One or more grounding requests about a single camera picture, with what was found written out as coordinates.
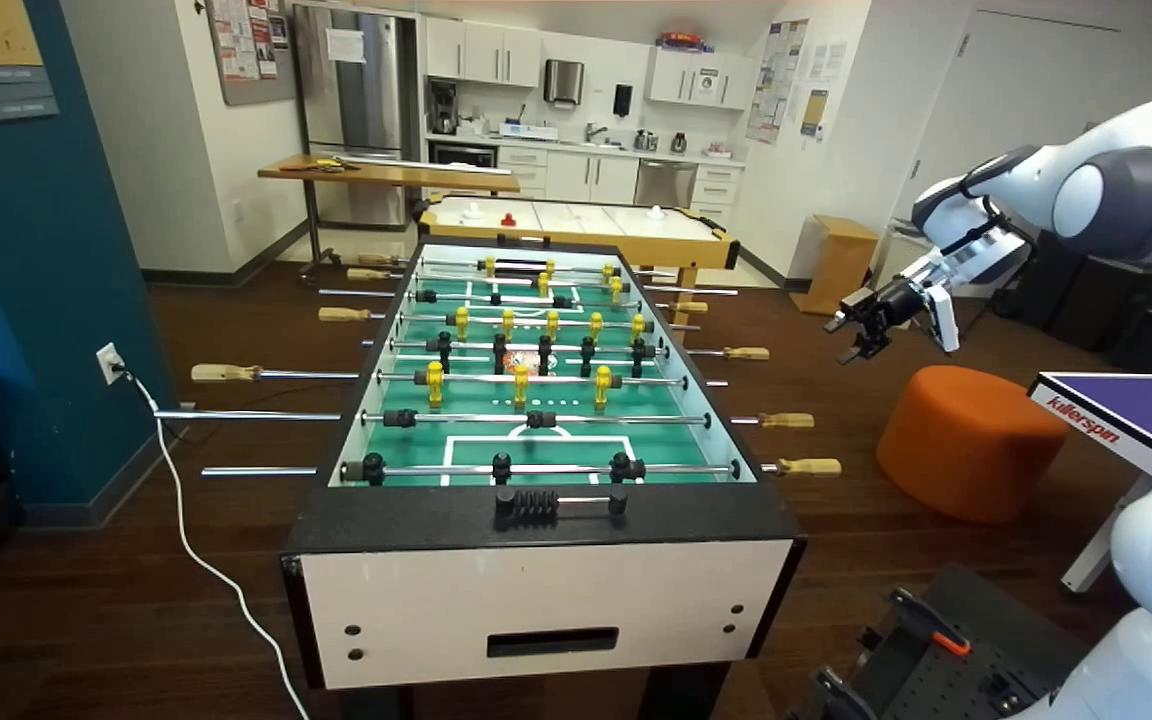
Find rod with three black men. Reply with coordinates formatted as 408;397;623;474
316;279;715;324

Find white power cable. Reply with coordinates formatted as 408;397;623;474
116;367;316;720

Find rod with five yellow men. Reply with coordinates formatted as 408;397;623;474
316;300;710;348

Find rod with yellow goalie men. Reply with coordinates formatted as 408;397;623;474
356;246;689;279

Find rod with five black men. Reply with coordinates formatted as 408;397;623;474
359;329;776;378

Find orange round ottoman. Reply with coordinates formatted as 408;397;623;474
871;363;1077;527

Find foosball table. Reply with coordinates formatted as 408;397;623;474
279;237;810;720

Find white wall power outlet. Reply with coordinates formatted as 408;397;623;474
93;338;131;391

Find rod with black goalie men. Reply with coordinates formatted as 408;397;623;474
198;449;848;487

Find silver paper towel dispenser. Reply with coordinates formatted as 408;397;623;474
541;54;587;113

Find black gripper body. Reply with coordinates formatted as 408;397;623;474
877;263;945;338

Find air hockey table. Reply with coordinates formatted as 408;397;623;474
417;197;743;293

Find yellow and gray wall poster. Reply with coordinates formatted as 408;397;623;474
0;0;63;125

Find black coffee machine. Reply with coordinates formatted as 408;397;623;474
426;75;464;139

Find white kitchen counter cabinets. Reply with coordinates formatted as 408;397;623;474
426;127;748;225

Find black clamp with orange tip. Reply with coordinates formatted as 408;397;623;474
886;582;979;664

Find wide white upper cabinets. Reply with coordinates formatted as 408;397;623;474
420;11;549;97

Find rod with two yellow men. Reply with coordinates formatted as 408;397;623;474
344;261;743;302

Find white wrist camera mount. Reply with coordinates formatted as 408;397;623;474
921;279;967;360

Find large white wall poster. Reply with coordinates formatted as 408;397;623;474
743;16;812;152

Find wall bulletin board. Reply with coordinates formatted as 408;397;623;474
205;0;302;113

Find rod with three yellow men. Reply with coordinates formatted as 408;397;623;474
187;356;736;414

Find small yellow wall poster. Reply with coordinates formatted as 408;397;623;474
797;88;838;148

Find wooden bin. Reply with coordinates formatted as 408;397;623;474
791;212;879;319

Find white door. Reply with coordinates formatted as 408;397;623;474
898;0;1139;237

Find small white upper cabinet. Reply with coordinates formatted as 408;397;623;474
645;45;752;116

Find black office furniture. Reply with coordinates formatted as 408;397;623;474
990;233;1152;378

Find stainless steel refrigerator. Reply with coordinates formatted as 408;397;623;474
294;2;426;233

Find dark gray robot cart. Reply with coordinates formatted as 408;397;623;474
791;558;1090;720

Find wooden high table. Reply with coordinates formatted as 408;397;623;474
255;152;526;275

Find purple ping pong table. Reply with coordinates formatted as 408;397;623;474
1027;367;1152;599

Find stainless dishwasher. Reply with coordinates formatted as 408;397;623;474
633;158;699;215

